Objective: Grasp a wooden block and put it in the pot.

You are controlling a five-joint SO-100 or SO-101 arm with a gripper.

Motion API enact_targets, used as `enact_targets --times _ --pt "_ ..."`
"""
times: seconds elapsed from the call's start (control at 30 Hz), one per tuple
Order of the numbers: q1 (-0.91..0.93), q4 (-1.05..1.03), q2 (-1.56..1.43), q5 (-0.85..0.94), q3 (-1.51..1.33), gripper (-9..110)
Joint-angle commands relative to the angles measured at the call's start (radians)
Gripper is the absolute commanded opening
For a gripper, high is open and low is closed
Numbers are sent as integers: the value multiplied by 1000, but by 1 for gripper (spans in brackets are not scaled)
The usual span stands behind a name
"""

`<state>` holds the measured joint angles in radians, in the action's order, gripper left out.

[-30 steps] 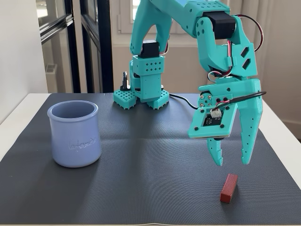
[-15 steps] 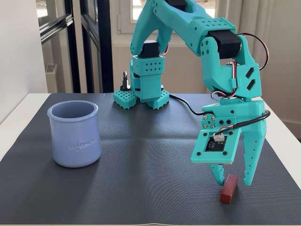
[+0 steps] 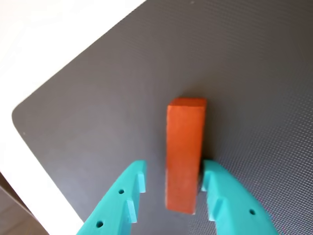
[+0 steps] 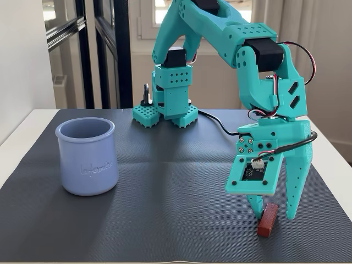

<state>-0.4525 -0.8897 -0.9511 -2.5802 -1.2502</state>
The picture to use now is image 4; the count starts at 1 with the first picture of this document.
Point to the teal gripper black servo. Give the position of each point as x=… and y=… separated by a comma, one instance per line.
x=278, y=132

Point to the red wooden block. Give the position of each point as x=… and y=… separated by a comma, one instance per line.
x=268, y=224

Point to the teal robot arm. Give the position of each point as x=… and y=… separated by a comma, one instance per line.
x=214, y=27

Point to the lavender ceramic pot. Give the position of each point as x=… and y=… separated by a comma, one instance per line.
x=88, y=165

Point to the dark grey textured mat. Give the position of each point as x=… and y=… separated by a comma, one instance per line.
x=165, y=206

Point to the black table clamp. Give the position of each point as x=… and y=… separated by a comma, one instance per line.
x=145, y=94
x=189, y=101

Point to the white curtain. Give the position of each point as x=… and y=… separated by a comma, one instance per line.
x=291, y=22

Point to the black framed glass door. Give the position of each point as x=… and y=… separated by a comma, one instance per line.
x=83, y=55
x=122, y=55

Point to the white framed window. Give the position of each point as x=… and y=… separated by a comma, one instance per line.
x=160, y=16

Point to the camera module teal mount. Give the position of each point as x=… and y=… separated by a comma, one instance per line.
x=247, y=187

